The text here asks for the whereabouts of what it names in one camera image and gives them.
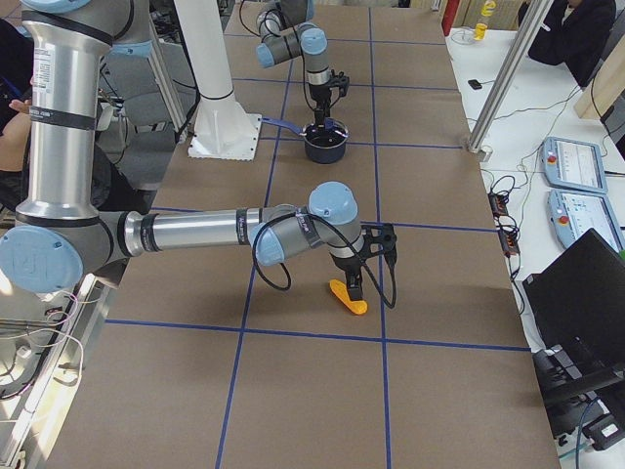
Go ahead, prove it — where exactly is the yellow plastic corn cob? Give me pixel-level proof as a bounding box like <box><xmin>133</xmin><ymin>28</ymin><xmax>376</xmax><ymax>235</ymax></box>
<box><xmin>329</xmin><ymin>278</ymin><xmax>368</xmax><ymax>316</ymax></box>

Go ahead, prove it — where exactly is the glass lid purple knob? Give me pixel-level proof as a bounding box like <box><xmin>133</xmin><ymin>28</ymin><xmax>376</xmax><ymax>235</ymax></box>
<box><xmin>302</xmin><ymin>117</ymin><xmax>349</xmax><ymax>140</ymax></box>

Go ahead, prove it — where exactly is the small black device on desk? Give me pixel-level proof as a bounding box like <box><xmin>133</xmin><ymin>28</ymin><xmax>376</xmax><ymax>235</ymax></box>
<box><xmin>468</xmin><ymin>79</ymin><xmax>482</xmax><ymax>90</ymax></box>

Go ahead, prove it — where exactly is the orange black power strip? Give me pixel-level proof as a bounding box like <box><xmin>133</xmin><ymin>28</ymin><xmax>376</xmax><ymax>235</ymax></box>
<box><xmin>487</xmin><ymin>192</ymin><xmax>521</xmax><ymax>258</ymax></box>

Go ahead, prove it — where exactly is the yellow bottle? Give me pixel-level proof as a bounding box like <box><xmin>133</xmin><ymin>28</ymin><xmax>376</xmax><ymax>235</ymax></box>
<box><xmin>473</xmin><ymin>0</ymin><xmax>497</xmax><ymax>41</ymax></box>

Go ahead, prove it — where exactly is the black laptop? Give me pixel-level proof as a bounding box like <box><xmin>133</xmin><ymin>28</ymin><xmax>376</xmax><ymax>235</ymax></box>
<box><xmin>523</xmin><ymin>229</ymin><xmax>624</xmax><ymax>362</ymax></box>

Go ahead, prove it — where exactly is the lower teach pendant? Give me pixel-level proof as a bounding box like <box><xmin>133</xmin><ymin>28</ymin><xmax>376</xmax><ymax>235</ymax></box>
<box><xmin>548</xmin><ymin>189</ymin><xmax>624</xmax><ymax>251</ymax></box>

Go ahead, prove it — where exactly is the teach pendant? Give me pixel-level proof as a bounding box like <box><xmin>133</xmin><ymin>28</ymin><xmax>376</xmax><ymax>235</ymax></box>
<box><xmin>548</xmin><ymin>189</ymin><xmax>624</xmax><ymax>251</ymax></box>
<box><xmin>539</xmin><ymin>136</ymin><xmax>607</xmax><ymax>194</ymax></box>

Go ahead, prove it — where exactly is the upper teach pendant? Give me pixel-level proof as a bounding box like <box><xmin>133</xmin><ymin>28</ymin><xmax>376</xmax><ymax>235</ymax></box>
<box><xmin>539</xmin><ymin>136</ymin><xmax>607</xmax><ymax>194</ymax></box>

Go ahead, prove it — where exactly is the black equipment under laptop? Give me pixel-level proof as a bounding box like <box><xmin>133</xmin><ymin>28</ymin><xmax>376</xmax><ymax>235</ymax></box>
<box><xmin>532</xmin><ymin>349</ymin><xmax>624</xmax><ymax>450</ymax></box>

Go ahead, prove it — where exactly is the person in black clothes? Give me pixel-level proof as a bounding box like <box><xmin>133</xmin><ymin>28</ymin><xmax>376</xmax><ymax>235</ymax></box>
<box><xmin>527</xmin><ymin>0</ymin><xmax>616</xmax><ymax>88</ymax></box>

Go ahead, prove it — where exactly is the person at left edge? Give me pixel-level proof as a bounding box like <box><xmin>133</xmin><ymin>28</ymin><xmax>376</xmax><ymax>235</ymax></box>
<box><xmin>0</xmin><ymin>18</ymin><xmax>35</xmax><ymax>173</ymax></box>

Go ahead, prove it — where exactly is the dark blue saucepan purple handle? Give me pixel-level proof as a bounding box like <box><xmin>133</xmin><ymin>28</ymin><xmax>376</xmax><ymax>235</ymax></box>
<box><xmin>262</xmin><ymin>117</ymin><xmax>349</xmax><ymax>164</ymax></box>

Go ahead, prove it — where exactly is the white pedestal column base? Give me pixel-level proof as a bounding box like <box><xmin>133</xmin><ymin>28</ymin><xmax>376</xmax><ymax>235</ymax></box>
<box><xmin>175</xmin><ymin>0</ymin><xmax>262</xmax><ymax>161</ymax></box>

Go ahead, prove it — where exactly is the aluminium frame post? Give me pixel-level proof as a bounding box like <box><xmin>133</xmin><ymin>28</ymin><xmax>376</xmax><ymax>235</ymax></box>
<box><xmin>466</xmin><ymin>0</ymin><xmax>552</xmax><ymax>162</ymax></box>

